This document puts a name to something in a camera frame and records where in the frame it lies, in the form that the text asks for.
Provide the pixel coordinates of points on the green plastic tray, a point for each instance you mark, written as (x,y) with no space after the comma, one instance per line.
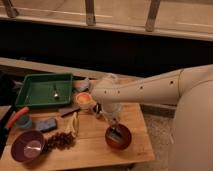
(37,90)

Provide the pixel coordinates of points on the yellow banana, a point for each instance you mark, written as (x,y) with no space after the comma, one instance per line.
(73,125)

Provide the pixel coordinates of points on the grey blue sponge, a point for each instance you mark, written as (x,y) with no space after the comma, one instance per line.
(46,125)

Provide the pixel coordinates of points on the small blue cup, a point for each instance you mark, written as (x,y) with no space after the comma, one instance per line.
(24,122)

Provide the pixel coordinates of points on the bunch of dark grapes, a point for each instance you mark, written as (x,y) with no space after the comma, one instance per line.
(59,141)

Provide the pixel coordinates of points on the red bowl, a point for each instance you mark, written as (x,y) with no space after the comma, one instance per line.
(124,143)

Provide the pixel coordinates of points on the orange handled tool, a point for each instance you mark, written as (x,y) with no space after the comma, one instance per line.
(18,114)

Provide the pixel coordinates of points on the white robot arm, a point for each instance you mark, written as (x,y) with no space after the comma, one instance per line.
(190,90)

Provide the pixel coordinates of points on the purple bowl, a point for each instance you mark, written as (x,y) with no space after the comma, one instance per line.
(27,146)

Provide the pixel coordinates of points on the wooden board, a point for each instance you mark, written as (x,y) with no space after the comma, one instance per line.
(90,149)

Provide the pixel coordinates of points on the silver spoon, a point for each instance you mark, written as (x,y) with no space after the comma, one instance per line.
(56,95)

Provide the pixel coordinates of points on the grey blue cloth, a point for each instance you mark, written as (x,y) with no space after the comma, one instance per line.
(82,85)

